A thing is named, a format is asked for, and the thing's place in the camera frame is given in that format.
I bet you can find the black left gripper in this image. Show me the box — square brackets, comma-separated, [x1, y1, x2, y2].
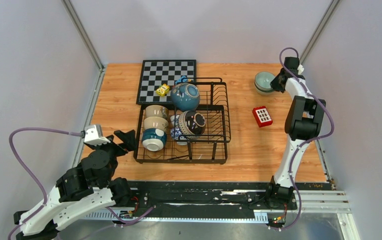
[90, 128, 137, 185]

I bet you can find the white grid pattern bowl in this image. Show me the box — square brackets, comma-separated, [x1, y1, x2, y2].
[254, 71, 275, 89]

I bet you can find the pale green celadon bowl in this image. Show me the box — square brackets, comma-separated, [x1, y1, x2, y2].
[255, 84, 274, 95]

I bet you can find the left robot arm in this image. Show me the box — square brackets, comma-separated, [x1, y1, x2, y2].
[7, 124, 137, 240]

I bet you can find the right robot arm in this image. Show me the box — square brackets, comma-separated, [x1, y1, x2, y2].
[264, 67, 326, 209]

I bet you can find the teal white dotted bowl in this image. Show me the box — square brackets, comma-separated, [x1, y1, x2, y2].
[141, 128, 167, 152]

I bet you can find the beige floral bowl lower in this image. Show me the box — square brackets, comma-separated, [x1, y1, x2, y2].
[143, 116, 169, 133]

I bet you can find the beige floral bowl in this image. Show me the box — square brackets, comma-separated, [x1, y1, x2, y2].
[143, 116, 169, 133]
[145, 104, 169, 120]

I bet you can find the red toy window brick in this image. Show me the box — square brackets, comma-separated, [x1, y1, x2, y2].
[252, 106, 273, 128]

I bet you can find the beige floral bowl upper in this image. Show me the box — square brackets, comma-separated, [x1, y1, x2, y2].
[145, 104, 169, 120]

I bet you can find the blue white geometric bowl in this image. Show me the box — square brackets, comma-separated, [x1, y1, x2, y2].
[170, 126, 188, 146]

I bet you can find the white blue rose bowl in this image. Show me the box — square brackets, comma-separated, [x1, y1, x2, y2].
[170, 114, 180, 128]

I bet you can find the yellow owl toy block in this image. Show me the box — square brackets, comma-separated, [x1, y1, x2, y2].
[155, 83, 170, 97]

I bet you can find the black patterned rim bowl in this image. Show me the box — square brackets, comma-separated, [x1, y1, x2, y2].
[178, 110, 207, 139]

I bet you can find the black and white chessboard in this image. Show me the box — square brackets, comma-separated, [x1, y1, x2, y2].
[136, 59, 197, 105]

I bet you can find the teal glazed large bowl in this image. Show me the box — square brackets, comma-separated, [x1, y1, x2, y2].
[170, 82, 201, 112]

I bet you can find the blue yellow toy brick car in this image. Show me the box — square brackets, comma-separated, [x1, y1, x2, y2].
[175, 75, 193, 85]

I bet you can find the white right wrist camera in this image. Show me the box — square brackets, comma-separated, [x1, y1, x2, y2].
[283, 56, 304, 75]

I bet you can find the black wire dish rack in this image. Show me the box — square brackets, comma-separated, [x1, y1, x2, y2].
[133, 77, 231, 164]

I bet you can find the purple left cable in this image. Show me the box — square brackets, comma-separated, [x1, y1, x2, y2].
[7, 127, 157, 240]

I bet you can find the aluminium frame post right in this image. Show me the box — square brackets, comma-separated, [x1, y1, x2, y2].
[300, 0, 341, 65]

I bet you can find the aluminium frame post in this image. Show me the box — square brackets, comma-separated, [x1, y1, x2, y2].
[300, 0, 341, 65]
[61, 0, 105, 72]

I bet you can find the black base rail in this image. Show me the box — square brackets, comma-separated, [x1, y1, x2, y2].
[50, 180, 346, 224]

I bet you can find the aluminium frame post left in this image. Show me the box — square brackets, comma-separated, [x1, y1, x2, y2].
[61, 0, 105, 72]

